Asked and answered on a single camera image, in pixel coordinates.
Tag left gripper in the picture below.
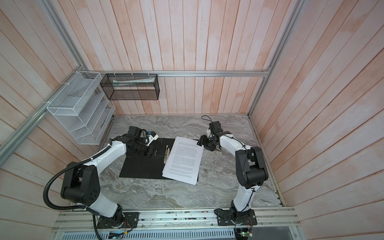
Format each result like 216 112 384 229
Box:
129 142 164 159

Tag blue folder black inside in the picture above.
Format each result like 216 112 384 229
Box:
120 139 175 180

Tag printed paper sheet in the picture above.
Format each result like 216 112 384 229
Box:
162 137 204 185

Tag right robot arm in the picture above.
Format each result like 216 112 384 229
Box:
197 121 269 227

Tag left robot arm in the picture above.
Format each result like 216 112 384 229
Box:
61 126 159 228

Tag black mesh basket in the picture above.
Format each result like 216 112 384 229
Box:
101 73 160 101

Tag papers in black basket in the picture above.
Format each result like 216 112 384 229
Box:
112 77 156 88

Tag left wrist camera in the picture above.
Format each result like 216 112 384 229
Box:
145 131 159 145

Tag aluminium frame bar back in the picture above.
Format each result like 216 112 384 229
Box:
98 70 269 77

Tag aluminium frame bar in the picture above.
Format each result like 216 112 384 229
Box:
98 70 269 77
1 66 86 167
246 1 308 118

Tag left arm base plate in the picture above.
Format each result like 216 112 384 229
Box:
97 212 140 229

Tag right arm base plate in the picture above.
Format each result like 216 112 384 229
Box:
214 209 258 226

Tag white wire mesh shelf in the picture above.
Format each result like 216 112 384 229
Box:
47 72 115 145

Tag aluminium front rail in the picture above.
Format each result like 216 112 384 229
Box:
52 207 301 233

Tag aluminium frame bar left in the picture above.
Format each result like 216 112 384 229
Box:
1 66 86 167

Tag aluminium frame bar right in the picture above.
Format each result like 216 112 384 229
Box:
246 1 308 118

